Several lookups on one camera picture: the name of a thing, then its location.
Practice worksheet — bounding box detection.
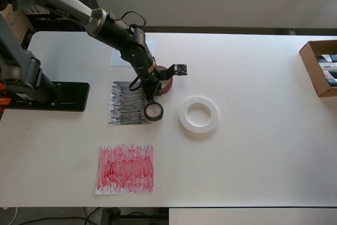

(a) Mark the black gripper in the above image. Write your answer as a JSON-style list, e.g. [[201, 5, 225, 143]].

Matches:
[[141, 74, 162, 104]]

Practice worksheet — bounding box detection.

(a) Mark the red tape roll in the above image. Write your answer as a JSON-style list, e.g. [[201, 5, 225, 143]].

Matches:
[[154, 64, 175, 95]]

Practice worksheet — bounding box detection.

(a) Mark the small black tape roll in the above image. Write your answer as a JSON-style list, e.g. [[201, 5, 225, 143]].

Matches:
[[143, 102, 164, 122]]

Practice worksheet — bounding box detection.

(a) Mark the large white tape roll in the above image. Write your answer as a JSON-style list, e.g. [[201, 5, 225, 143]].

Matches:
[[178, 96, 219, 135]]

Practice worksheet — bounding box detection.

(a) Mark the black scribbled paper sheet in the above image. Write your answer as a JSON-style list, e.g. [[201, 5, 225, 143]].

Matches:
[[107, 80, 153, 126]]

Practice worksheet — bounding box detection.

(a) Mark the blank white paper sheet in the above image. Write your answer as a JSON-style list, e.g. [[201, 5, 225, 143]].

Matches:
[[110, 37, 156, 67]]

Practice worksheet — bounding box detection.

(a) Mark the red scribbled paper sheet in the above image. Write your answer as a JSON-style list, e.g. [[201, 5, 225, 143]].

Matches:
[[95, 142, 155, 195]]

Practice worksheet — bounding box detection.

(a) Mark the large black printed carton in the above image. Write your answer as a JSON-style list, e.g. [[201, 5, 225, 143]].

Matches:
[[26, 0, 106, 32]]

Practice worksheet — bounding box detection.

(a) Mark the large brown cardboard box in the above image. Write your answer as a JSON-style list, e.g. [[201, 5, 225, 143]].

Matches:
[[4, 3, 36, 49]]

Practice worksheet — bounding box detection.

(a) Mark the open brown cardboard tray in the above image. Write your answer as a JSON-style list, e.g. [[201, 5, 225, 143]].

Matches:
[[299, 40, 337, 98]]

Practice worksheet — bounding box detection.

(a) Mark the orange black clamp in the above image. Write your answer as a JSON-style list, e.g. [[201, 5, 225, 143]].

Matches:
[[0, 82, 13, 107]]

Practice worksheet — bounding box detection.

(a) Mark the small white printed box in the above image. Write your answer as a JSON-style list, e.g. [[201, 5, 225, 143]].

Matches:
[[318, 62, 337, 72]]

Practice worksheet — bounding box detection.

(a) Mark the small wrist camera on bracket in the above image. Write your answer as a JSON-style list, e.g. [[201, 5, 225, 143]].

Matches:
[[157, 63, 189, 78]]

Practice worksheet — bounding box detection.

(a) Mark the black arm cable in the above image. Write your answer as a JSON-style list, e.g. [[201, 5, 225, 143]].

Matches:
[[115, 11, 147, 92]]

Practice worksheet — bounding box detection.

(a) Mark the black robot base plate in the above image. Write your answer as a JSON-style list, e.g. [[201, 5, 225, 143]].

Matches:
[[0, 82, 91, 113]]

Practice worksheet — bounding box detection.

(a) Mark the black table leg frame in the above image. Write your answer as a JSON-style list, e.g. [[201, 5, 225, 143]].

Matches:
[[101, 207, 169, 225]]

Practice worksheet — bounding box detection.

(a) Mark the black floor cable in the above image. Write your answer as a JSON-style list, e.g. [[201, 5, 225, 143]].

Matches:
[[25, 206, 106, 225]]

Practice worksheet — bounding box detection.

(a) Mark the white floor cable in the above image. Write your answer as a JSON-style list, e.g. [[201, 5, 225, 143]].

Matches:
[[0, 205, 18, 225]]

